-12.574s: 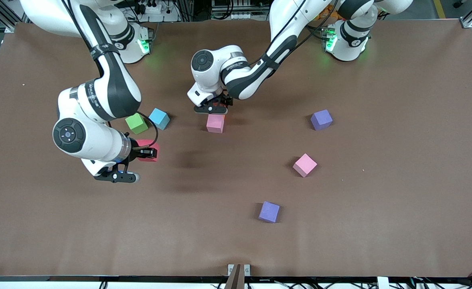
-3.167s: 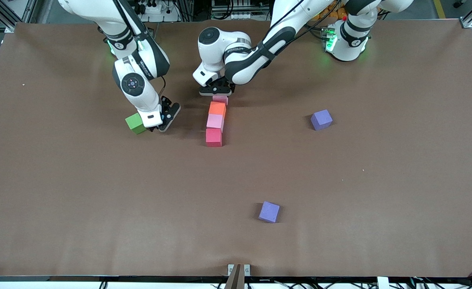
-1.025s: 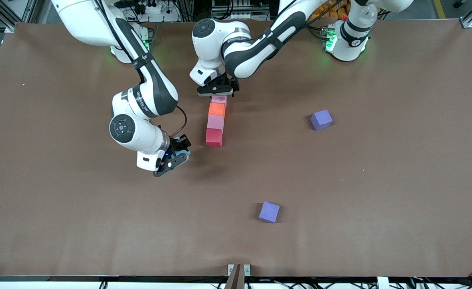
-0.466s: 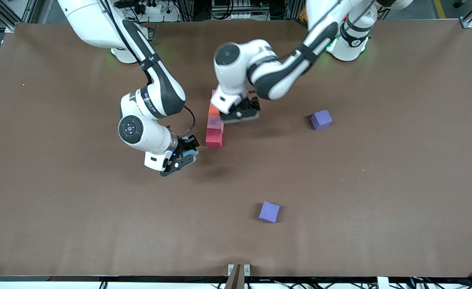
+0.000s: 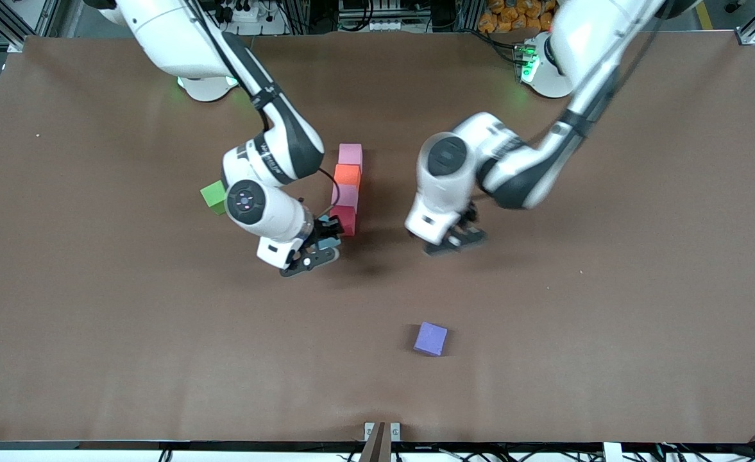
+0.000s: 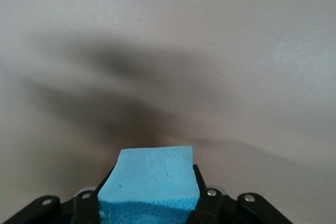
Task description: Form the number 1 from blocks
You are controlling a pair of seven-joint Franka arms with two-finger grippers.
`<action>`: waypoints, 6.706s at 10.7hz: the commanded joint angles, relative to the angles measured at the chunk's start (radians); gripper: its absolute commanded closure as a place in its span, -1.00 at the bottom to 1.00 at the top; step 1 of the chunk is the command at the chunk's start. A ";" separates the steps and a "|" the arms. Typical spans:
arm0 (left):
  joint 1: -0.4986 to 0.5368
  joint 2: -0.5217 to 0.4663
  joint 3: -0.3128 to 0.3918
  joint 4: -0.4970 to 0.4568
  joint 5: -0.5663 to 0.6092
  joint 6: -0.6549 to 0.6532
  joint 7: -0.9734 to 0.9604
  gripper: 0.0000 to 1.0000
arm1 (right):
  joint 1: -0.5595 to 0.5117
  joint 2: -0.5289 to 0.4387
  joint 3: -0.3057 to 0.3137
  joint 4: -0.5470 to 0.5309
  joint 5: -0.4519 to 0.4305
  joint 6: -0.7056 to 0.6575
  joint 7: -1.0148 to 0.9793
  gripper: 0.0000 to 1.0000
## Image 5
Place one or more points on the purple foam cube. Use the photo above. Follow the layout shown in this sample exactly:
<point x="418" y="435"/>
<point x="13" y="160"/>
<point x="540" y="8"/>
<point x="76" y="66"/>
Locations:
<point x="430" y="338"/>

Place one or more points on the metal table edge bracket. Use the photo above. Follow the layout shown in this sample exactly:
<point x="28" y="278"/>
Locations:
<point x="369" y="430"/>

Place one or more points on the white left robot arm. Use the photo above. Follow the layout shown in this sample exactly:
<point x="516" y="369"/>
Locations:
<point x="525" y="173"/>

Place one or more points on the brown wooden post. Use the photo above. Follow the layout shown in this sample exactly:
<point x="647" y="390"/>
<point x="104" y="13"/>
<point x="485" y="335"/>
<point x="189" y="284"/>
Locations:
<point x="377" y="449"/>

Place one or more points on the orange foam cube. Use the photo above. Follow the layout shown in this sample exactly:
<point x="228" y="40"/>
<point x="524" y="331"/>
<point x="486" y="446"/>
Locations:
<point x="347" y="175"/>

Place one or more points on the pile of orange packets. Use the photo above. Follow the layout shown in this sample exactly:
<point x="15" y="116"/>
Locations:
<point x="512" y="16"/>

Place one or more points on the red foam cube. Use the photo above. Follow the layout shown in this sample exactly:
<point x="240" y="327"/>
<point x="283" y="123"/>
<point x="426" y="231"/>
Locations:
<point x="345" y="220"/>

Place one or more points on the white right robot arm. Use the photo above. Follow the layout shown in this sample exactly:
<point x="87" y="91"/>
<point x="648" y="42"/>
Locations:
<point x="178" y="38"/>

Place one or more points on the metal equipment rack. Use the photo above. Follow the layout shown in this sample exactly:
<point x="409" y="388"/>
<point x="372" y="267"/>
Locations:
<point x="383" y="13"/>

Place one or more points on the white table edge block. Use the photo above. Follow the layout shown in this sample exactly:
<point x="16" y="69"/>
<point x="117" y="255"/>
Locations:
<point x="612" y="453"/>

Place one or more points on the pink foam cube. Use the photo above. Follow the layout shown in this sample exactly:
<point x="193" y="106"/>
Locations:
<point x="350" y="156"/>
<point x="345" y="196"/>

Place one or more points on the white power strip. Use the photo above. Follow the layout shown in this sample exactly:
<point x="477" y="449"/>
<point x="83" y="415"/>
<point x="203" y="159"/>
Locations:
<point x="252" y="14"/>

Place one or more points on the green foam cube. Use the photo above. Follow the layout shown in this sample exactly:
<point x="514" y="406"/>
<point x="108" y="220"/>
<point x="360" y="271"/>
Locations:
<point x="212" y="196"/>

